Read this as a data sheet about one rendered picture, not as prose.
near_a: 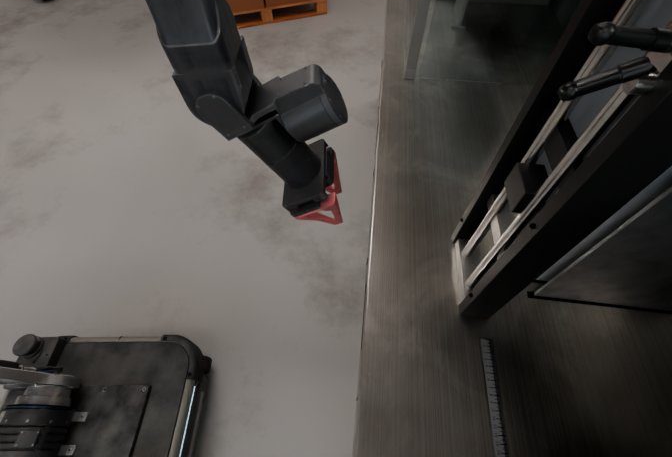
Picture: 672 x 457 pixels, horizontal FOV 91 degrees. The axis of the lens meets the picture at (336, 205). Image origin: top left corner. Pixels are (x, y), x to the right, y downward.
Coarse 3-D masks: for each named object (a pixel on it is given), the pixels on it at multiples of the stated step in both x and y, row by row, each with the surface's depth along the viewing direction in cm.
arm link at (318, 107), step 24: (312, 72) 34; (216, 96) 31; (264, 96) 36; (288, 96) 34; (312, 96) 34; (336, 96) 37; (216, 120) 34; (240, 120) 34; (288, 120) 36; (312, 120) 35; (336, 120) 35
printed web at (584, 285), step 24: (648, 216) 38; (624, 240) 42; (648, 240) 42; (576, 264) 48; (600, 264) 47; (624, 264) 47; (648, 264) 46; (552, 288) 55; (576, 288) 54; (600, 288) 53; (624, 288) 52; (648, 288) 51
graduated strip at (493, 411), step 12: (480, 348) 53; (492, 348) 53; (492, 360) 52; (492, 372) 51; (492, 384) 50; (492, 396) 49; (492, 408) 48; (492, 420) 48; (504, 420) 48; (492, 432) 47; (504, 432) 47; (504, 444) 46; (504, 456) 45
